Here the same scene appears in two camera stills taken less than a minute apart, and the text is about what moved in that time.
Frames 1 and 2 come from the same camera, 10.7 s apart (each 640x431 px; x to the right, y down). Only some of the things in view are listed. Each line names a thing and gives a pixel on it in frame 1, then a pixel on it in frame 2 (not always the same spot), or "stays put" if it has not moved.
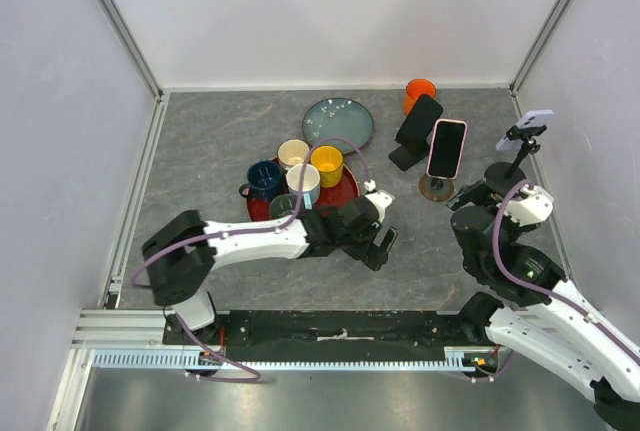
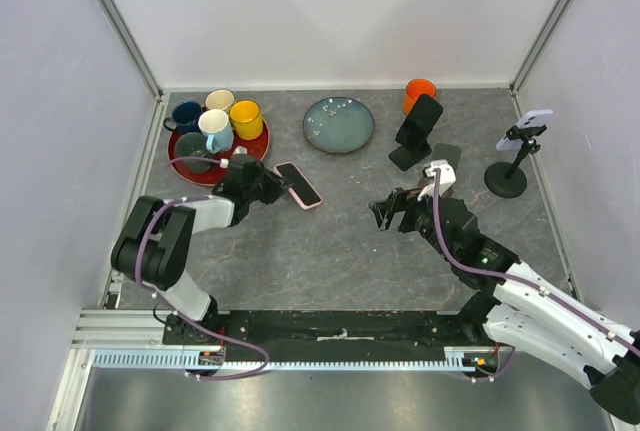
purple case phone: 528,120 stays put
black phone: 420,122 stays put
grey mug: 283,205 → 193,145
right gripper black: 482,194 → 399,200
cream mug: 291,152 → 219,99
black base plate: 331,335 stays put
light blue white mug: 311,184 → 215,125
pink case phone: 447,146 → 301,189
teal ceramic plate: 338,118 stays put
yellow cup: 329,160 → 246,118
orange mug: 414,89 stays put
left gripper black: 374,256 → 276,183
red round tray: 260,208 → 220,162
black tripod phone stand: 510,174 stays put
